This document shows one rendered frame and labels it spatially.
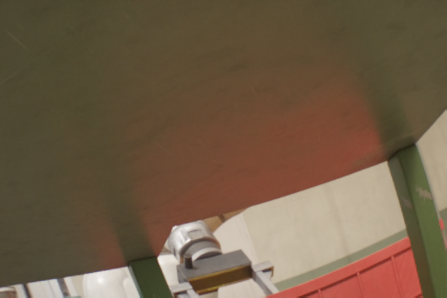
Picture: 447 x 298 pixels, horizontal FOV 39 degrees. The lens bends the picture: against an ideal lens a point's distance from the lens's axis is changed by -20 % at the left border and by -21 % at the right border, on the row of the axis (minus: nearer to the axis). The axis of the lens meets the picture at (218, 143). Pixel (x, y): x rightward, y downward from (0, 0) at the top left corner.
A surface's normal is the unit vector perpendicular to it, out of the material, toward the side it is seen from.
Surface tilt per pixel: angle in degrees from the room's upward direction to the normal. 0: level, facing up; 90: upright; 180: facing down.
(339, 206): 90
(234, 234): 90
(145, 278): 90
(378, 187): 90
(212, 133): 180
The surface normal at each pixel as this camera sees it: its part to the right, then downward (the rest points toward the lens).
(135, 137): 0.32, 0.90
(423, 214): 0.19, -0.37
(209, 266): -0.03, -0.87
